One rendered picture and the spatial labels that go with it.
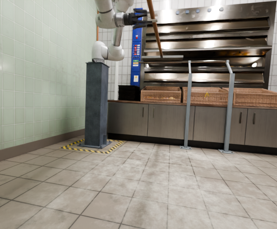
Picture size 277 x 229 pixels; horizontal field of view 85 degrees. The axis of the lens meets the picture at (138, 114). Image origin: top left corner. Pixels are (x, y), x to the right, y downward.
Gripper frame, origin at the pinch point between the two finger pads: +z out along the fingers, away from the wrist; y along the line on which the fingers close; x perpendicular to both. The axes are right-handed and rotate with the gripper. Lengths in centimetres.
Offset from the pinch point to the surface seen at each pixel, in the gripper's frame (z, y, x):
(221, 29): 83, -51, -152
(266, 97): 128, 49, -102
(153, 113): -7, 77, -94
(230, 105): 85, 61, -91
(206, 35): 63, -45, -157
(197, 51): 50, -18, -142
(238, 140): 100, 103, -94
